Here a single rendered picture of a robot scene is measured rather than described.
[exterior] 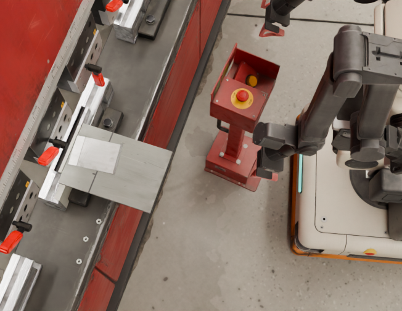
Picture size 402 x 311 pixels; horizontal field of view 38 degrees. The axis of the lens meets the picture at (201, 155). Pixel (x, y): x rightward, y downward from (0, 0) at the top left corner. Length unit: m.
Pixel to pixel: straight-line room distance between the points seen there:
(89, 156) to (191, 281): 1.06
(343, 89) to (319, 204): 1.33
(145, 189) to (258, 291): 1.09
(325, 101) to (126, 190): 0.64
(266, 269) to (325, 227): 0.37
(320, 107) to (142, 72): 0.78
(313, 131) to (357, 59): 0.33
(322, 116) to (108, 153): 0.63
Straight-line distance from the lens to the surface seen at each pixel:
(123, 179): 1.58
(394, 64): 1.06
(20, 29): 1.11
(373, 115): 1.25
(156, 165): 1.59
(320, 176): 2.37
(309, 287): 2.57
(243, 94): 1.87
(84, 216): 1.71
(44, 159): 1.30
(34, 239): 1.73
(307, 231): 2.31
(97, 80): 1.48
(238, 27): 2.92
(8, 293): 1.63
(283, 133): 1.40
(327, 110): 1.22
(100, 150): 1.62
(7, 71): 1.10
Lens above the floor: 2.51
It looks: 72 degrees down
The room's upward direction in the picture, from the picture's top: 1 degrees clockwise
